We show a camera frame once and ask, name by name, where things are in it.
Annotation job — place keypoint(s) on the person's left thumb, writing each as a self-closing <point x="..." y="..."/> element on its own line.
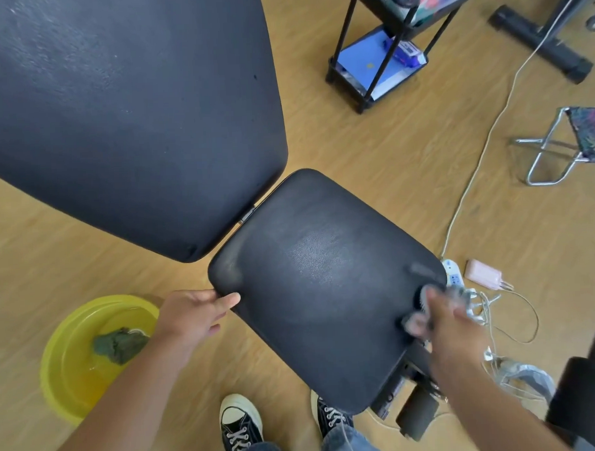
<point x="226" y="301"/>

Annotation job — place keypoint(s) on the black bench seat pad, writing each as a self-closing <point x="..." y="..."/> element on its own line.
<point x="319" y="280"/>

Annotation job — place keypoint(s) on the person's left hand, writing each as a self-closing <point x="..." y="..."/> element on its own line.
<point x="186" y="319"/>

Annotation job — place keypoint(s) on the large black bench backrest pad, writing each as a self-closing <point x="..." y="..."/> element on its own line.
<point x="128" y="117"/>

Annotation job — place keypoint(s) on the yellow plastic basin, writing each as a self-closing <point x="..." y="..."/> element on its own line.
<point x="69" y="372"/>

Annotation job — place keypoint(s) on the green wet cloth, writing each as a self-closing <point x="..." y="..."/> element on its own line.
<point x="120" y="343"/>

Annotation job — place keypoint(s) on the folding stool with patterned seat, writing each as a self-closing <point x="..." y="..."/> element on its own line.
<point x="589" y="135"/>

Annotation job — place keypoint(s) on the person's right hand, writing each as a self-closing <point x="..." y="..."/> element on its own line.
<point x="452" y="327"/>

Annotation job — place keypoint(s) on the blue paper sheet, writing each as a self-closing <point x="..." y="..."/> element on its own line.
<point x="365" y="64"/>

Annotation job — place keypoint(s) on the person's right forearm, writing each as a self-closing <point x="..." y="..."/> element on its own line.
<point x="493" y="406"/>

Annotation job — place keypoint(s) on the blue denim jeans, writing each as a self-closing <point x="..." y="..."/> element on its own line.
<point x="349" y="445"/>

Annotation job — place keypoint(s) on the black metal stand base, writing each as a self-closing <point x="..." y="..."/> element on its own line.
<point x="539" y="39"/>

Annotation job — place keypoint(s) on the person's left forearm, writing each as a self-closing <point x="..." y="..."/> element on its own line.
<point x="123" y="404"/>

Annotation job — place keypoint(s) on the person's right fingers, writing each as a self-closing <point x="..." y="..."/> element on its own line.
<point x="422" y="323"/>

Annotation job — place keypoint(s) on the black scrub brush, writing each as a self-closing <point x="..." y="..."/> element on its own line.
<point x="419" y="300"/>

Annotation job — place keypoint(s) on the metal bench hinge bracket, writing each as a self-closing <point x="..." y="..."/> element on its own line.
<point x="247" y="214"/>

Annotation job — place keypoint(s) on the black padded chair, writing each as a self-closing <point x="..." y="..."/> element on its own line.
<point x="586" y="398"/>

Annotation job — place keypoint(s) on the black metal shelf cart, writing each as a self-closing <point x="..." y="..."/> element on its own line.
<point x="366" y="91"/>

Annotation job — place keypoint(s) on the clear plastic bag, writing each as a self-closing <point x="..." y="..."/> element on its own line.
<point x="526" y="375"/>

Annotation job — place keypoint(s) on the blue and white box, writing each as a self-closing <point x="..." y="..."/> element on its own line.
<point x="408" y="52"/>

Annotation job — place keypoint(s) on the white power strip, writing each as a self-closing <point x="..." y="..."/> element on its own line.
<point x="452" y="273"/>

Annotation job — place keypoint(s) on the pink charger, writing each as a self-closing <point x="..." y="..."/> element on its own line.
<point x="483" y="274"/>

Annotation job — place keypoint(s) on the black canvas sneaker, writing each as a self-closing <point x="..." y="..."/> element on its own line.
<point x="332" y="416"/>
<point x="240" y="424"/>

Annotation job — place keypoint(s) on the black metal bench frame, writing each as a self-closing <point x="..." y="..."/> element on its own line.
<point x="416" y="413"/>

